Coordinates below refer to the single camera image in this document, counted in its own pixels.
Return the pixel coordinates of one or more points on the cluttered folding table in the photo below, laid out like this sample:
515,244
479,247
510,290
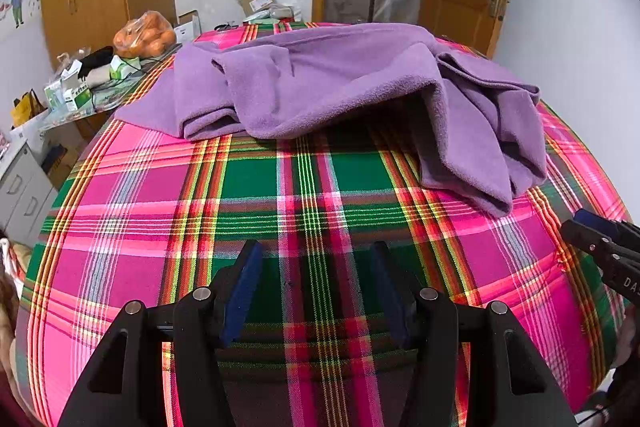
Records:
110,92

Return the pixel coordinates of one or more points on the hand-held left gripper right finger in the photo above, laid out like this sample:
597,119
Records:
392,297

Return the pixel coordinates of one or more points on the white box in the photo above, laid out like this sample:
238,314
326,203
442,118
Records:
187,27

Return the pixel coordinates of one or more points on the yellow bag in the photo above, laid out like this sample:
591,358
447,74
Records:
27,107

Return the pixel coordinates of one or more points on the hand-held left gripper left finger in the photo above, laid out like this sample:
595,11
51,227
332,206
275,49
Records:
242,292

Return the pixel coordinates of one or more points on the green white carton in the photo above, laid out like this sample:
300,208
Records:
75,97

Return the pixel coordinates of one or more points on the white drawer cabinet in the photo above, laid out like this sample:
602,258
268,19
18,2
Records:
22,187

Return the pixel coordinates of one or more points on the purple fleece cloth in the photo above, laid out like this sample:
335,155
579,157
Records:
350,77

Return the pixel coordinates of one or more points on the pink green plaid bed sheet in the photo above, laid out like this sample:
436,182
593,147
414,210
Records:
200,217

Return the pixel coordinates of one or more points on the green tissue box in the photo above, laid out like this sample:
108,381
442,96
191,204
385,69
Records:
120,68

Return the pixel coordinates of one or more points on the brown clothes pile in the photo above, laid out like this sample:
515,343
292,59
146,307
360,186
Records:
7,307

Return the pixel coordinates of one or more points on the black pouch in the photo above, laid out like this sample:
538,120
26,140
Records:
95,59

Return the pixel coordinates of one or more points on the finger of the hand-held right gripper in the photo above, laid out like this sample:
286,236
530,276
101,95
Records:
597,222
582,239

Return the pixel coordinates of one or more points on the bag of oranges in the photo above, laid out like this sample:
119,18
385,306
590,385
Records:
145,37

